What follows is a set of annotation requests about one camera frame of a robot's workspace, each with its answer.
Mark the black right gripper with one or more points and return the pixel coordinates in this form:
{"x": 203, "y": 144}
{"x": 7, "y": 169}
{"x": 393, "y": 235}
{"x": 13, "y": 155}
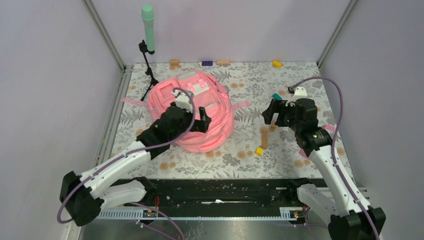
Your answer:
{"x": 274, "y": 107}

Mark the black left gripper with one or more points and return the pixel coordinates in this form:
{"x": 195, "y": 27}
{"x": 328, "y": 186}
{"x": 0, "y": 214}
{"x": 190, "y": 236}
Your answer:
{"x": 201, "y": 125}

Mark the pink student backpack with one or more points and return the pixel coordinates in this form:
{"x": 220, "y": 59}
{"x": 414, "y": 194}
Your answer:
{"x": 193, "y": 110}

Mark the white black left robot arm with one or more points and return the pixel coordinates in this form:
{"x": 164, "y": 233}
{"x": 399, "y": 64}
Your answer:
{"x": 86, "y": 195}

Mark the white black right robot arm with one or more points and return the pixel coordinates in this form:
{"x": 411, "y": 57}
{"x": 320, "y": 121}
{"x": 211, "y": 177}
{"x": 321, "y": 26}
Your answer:
{"x": 348, "y": 215}

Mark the green wooden block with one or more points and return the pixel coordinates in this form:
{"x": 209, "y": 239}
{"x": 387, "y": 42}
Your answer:
{"x": 276, "y": 96}

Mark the small natural wooden block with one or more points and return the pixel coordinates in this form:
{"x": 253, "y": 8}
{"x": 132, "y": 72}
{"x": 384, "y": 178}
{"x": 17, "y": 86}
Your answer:
{"x": 273, "y": 127}

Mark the long natural wooden block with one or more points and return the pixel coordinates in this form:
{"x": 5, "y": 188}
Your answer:
{"x": 264, "y": 132}

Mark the yellow block at back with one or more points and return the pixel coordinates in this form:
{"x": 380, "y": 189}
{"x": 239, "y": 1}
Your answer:
{"x": 276, "y": 64}

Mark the floral table mat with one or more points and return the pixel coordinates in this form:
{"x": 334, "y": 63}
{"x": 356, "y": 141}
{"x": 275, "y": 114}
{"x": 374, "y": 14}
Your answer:
{"x": 255, "y": 82}

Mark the yellow wooden block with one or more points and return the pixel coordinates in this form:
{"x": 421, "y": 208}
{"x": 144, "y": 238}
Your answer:
{"x": 259, "y": 151}

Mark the purple block at back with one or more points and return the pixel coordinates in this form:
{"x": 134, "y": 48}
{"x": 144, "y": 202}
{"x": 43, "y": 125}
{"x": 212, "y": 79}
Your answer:
{"x": 207, "y": 63}

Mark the natural block at back right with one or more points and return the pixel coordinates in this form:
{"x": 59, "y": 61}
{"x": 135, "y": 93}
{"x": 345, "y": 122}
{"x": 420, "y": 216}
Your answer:
{"x": 224, "y": 62}

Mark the black microphone tripod stand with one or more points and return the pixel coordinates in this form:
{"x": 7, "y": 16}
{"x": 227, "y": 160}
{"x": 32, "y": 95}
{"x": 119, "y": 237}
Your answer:
{"x": 149, "y": 72}

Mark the green microphone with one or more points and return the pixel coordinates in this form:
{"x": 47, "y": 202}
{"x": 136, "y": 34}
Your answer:
{"x": 148, "y": 17}

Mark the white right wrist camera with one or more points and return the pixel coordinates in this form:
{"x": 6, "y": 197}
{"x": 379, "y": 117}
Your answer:
{"x": 299, "y": 93}

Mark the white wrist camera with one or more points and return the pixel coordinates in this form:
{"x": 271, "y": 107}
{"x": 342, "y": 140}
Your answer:
{"x": 299, "y": 93}
{"x": 183, "y": 100}

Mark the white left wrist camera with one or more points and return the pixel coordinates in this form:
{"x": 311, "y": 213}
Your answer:
{"x": 183, "y": 100}

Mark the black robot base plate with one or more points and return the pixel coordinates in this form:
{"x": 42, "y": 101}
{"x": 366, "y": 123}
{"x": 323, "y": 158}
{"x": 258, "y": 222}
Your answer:
{"x": 233, "y": 194}

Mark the grey slotted cable duct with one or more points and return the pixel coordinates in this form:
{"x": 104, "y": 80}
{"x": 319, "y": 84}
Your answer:
{"x": 261, "y": 214}

